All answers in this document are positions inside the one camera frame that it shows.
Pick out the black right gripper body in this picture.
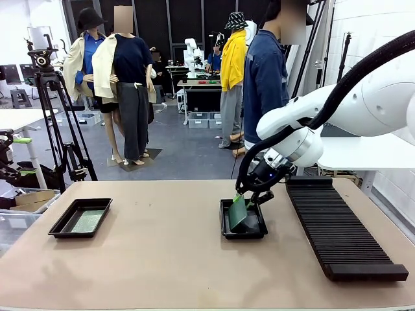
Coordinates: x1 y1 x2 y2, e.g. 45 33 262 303
246 161 287 192

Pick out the black plastic ESD tray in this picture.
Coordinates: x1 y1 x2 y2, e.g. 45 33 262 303
219 198 268 240
48 198 113 240

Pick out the black bag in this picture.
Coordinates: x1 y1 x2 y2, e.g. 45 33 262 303
6 160 65 190

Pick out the white desk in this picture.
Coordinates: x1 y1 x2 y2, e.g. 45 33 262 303
0 108 59 190

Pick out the brown cardboard box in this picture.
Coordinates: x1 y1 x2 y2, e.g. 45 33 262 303
9 189 56 213

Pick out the black step stool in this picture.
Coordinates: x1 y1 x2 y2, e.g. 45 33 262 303
9 88 33 109

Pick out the clear plastic bin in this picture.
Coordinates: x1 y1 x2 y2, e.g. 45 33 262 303
0 187 62 257

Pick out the black office chair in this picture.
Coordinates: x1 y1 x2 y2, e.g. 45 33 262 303
0 63 20 86
19 63 38 85

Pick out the clear floor bin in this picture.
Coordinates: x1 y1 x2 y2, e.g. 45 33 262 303
73 112 103 127

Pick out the grey clear storage box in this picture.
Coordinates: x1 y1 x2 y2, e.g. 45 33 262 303
187 111 210 130
209 111 224 130

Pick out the person in denim jacket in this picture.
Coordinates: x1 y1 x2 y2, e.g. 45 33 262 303
241 0 307 152

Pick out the white side table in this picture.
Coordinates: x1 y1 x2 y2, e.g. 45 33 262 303
317 132 415 198

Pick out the dark floor mat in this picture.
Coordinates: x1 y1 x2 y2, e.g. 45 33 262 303
106 148 163 172

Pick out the black cabinet under table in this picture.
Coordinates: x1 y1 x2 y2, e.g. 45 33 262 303
186 89 222 113

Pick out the black slotted board rack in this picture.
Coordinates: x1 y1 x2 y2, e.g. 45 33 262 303
285 176 409 282

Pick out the background work table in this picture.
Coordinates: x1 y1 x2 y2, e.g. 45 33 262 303
176 79 223 126

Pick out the mannequin in blue shirt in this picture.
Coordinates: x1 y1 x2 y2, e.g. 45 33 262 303
63 29 110 127

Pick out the person in blue shirt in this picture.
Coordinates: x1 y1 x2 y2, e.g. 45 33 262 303
206 43 224 75

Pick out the mannequin in navy top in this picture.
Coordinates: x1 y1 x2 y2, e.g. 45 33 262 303
91 5 158 166

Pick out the thin black tripod stand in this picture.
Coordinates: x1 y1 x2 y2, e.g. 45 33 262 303
332 31 353 88

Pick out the black light stand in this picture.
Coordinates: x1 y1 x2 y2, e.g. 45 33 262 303
288 0 335 101

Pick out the black brimmed hat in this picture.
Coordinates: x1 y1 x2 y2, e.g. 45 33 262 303
77 8 108 32

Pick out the small white background robot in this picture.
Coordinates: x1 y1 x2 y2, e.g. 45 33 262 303
183 38 205 79

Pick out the seated person in black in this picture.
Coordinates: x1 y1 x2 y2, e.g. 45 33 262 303
150 48 169 95

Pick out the black white bucket hat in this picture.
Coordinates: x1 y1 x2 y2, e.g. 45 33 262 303
224 12 249 30

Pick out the black camera tripod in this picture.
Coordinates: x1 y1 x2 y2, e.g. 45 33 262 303
34 71 98 194

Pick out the black corrugated cable conduit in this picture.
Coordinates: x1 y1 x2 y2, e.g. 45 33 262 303
235 28 415 195

